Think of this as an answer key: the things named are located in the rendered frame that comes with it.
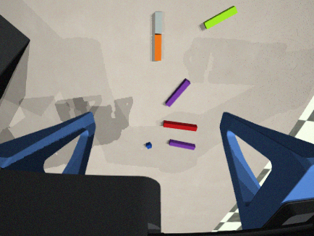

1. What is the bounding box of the small blue cube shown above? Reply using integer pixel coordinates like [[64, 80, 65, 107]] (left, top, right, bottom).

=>
[[146, 142, 152, 149]]

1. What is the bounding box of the orange rod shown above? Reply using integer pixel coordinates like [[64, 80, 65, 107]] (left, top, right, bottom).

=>
[[155, 34, 161, 61]]

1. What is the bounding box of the lime green rod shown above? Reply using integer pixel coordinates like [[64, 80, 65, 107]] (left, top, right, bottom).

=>
[[203, 6, 238, 29]]

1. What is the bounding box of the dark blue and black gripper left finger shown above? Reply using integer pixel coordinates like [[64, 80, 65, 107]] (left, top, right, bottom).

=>
[[0, 111, 96, 174]]

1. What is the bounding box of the red rod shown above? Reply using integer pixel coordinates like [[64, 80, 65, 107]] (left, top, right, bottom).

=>
[[163, 120, 198, 131]]

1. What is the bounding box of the pale grey rod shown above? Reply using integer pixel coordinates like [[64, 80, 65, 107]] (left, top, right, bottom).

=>
[[155, 12, 162, 33]]

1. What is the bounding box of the purple rod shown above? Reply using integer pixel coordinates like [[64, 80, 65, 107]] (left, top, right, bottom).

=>
[[165, 78, 190, 107], [169, 139, 195, 150]]

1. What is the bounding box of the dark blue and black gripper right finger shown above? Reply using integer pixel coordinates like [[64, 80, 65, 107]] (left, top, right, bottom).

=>
[[220, 112, 314, 229]]

